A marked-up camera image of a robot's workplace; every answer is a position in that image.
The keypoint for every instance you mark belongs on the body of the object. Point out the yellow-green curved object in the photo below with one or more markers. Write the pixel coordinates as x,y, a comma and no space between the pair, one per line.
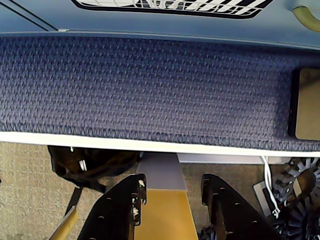
306,17

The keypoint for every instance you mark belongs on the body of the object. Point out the yellow flat board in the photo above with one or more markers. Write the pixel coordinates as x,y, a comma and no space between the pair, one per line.
165,215

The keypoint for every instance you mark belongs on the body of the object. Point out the black white patterned object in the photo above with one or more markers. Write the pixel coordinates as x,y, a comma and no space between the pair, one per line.
175,6

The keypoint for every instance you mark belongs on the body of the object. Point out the grey flat panel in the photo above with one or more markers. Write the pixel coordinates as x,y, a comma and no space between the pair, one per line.
162,172

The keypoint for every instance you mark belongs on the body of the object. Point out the black gear-shaped printed parts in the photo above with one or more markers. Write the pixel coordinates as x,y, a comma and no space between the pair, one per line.
302,200

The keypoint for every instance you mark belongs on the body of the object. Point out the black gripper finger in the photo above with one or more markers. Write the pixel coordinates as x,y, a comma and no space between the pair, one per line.
235,220
112,215

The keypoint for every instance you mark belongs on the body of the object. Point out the grey metal plate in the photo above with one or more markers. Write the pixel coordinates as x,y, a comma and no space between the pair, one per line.
262,197

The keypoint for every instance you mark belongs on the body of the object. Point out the blue woven placemat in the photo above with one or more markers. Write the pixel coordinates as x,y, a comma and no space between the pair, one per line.
150,90

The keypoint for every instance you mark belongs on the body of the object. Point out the black bag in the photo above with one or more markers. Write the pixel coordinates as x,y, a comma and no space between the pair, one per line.
100,165

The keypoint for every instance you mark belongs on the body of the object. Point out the wooden stick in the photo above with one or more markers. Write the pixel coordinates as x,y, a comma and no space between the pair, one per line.
66,223

